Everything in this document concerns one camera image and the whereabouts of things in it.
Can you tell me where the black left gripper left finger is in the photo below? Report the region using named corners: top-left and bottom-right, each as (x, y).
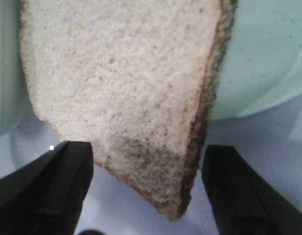
top-left (0, 141), bottom-right (93, 235)

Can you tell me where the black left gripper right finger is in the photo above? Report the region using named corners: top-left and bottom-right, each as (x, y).
top-left (202, 145), bottom-right (302, 235)

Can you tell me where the bread slice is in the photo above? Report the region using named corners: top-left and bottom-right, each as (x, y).
top-left (20, 0), bottom-right (238, 221)

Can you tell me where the mint green round plate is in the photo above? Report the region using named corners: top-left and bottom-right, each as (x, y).
top-left (0, 0), bottom-right (302, 137)

